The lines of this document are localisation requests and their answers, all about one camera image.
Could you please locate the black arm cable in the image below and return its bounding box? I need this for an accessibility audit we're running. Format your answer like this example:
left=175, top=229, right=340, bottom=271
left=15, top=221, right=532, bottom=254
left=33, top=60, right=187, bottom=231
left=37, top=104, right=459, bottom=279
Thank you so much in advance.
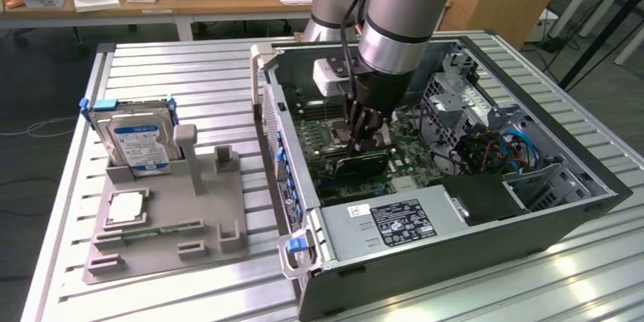
left=339, top=0, right=377, bottom=101

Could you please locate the grey power supply unit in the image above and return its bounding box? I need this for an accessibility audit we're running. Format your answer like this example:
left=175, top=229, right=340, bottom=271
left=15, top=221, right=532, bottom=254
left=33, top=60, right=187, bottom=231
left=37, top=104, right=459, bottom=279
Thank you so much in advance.
left=320, top=185, right=472, bottom=259

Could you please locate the installed green RAM stick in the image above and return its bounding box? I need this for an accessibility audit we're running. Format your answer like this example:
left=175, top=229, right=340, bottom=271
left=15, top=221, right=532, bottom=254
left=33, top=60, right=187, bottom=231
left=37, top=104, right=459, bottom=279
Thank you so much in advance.
left=319, top=147, right=352, bottom=163

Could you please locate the hard disk with blue carrier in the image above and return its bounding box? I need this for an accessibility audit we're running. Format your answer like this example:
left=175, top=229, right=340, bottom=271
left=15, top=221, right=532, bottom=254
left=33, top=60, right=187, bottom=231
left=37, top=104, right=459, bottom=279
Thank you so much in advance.
left=77, top=96, right=183, bottom=179

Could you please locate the black plastic air shroud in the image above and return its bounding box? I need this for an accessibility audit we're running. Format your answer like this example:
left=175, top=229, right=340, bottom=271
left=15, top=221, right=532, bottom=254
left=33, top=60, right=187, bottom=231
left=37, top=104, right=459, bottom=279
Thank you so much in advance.
left=441, top=173, right=531, bottom=225

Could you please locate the silver chipset heatsink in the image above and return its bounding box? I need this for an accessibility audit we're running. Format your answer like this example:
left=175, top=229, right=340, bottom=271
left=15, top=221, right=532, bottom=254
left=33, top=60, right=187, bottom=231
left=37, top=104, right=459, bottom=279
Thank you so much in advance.
left=389, top=176, right=423, bottom=192

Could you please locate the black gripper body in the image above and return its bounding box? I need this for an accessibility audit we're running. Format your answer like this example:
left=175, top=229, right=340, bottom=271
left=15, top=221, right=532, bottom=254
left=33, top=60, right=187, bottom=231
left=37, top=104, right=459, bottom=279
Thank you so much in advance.
left=351, top=71, right=412, bottom=112

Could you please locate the silver CPU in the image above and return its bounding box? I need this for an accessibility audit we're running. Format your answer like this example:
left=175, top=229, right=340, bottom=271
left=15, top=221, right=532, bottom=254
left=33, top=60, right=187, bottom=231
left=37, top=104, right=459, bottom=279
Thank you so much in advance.
left=107, top=193, right=145, bottom=225

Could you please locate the black slanted pole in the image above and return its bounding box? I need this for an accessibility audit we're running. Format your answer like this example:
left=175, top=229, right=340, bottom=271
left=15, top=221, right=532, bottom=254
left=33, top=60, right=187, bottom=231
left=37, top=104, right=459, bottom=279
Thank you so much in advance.
left=556, top=0, right=644, bottom=92

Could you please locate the green motherboard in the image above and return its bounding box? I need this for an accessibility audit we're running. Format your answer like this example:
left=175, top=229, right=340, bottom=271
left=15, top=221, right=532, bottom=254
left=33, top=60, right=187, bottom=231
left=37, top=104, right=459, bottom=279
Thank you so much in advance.
left=284, top=86, right=444, bottom=206

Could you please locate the black expansion slot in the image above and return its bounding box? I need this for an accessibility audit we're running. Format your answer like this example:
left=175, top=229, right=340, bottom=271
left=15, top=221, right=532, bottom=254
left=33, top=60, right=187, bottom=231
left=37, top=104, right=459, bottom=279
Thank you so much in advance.
left=320, top=184, right=384, bottom=199

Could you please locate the graphics card with metal bracket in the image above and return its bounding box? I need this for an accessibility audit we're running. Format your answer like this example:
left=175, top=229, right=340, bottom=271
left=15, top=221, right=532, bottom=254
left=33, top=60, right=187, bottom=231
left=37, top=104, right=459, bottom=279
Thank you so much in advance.
left=331, top=149, right=392, bottom=180

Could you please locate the grey perforated disk bay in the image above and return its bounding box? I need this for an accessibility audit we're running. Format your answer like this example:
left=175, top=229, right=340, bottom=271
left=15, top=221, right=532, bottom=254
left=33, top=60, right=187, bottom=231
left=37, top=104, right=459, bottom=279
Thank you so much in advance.
left=420, top=44, right=500, bottom=150

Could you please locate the grey open disk bay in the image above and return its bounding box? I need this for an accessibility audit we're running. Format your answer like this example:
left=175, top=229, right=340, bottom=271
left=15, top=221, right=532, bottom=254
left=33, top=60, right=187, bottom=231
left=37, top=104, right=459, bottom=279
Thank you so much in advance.
left=501, top=156, right=596, bottom=213

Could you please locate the grey parts rack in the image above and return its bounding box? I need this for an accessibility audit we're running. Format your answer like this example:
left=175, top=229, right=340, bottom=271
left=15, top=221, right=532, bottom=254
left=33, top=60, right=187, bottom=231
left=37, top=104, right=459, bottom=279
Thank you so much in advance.
left=83, top=122, right=252, bottom=286

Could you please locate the wooden desk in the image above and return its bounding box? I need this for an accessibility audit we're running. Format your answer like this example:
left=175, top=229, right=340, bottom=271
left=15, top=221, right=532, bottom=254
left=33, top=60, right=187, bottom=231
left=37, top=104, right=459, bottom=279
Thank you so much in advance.
left=0, top=0, right=453, bottom=42

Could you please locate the CPU socket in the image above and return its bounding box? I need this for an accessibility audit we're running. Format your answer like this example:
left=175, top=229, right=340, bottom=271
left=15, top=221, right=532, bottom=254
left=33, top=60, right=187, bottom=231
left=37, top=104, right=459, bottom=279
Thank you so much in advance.
left=327, top=121, right=353, bottom=146

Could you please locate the blue wire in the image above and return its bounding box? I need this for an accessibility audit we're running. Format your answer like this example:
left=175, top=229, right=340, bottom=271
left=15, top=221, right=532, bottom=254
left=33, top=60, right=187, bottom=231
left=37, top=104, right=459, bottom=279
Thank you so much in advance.
left=499, top=128, right=544, bottom=173

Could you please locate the black power strip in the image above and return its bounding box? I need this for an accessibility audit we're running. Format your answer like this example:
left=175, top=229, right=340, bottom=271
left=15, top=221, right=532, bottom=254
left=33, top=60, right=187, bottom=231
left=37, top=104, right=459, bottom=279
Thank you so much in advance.
left=536, top=36, right=580, bottom=54

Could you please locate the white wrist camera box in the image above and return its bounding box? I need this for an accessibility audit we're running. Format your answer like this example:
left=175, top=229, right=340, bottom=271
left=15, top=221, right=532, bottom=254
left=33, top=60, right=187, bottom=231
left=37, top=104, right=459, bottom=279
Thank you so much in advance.
left=311, top=57, right=356, bottom=97

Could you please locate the white cable on floor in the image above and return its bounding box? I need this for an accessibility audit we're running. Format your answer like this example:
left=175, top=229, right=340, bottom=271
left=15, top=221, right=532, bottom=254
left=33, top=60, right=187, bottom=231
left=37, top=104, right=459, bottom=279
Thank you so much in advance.
left=0, top=115, right=77, bottom=139

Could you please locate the red wire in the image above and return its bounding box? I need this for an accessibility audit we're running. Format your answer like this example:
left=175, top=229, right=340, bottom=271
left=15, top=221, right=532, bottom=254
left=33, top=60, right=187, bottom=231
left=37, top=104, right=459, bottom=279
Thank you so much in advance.
left=477, top=136, right=505, bottom=173

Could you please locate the open black PC case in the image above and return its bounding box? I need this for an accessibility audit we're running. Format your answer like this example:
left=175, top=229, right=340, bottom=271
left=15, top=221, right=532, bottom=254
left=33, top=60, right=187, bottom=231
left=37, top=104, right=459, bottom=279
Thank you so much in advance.
left=249, top=29, right=633, bottom=322

